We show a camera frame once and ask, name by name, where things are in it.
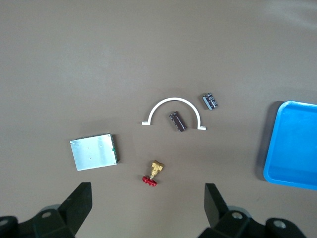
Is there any brown table mat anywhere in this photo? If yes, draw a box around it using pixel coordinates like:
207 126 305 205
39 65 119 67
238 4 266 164
0 0 317 238

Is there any brass valve with red handle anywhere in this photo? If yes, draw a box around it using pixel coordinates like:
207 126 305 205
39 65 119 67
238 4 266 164
141 160 165 187

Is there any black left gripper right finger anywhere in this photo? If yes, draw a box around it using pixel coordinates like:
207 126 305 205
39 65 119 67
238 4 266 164
200 183 304 238

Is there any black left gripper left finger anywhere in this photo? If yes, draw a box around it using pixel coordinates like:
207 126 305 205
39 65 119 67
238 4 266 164
0 182 93 238

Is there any dark brown cylindrical capacitor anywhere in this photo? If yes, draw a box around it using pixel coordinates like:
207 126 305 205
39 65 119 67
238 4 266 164
168 111 188 133
202 92 219 111

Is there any white half-round pipe clamp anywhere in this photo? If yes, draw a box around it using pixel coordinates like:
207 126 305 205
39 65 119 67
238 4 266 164
141 97 207 132

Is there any blue plastic tray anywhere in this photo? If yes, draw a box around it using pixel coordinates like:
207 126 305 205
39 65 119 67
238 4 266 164
263 100 317 191

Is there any grey metal electronics module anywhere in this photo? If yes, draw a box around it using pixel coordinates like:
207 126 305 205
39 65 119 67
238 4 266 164
69 133 121 172

